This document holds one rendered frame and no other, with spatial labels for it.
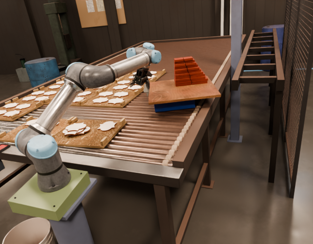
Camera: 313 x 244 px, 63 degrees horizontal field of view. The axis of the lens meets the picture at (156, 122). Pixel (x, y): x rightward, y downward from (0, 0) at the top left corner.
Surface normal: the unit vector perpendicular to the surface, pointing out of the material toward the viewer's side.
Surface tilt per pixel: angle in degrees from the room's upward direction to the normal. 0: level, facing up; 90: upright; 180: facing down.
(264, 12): 90
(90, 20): 90
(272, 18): 90
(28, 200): 5
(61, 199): 5
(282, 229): 0
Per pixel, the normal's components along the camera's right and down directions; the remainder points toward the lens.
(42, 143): 0.01, -0.83
